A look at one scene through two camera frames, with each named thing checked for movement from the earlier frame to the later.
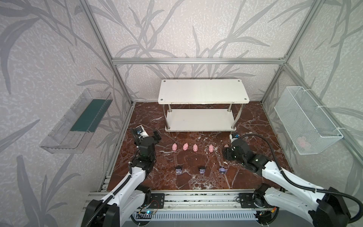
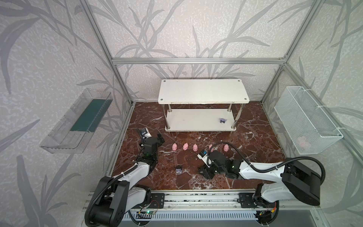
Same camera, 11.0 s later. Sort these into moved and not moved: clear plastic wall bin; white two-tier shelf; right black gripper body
Moved: right black gripper body
Not moved: clear plastic wall bin; white two-tier shelf
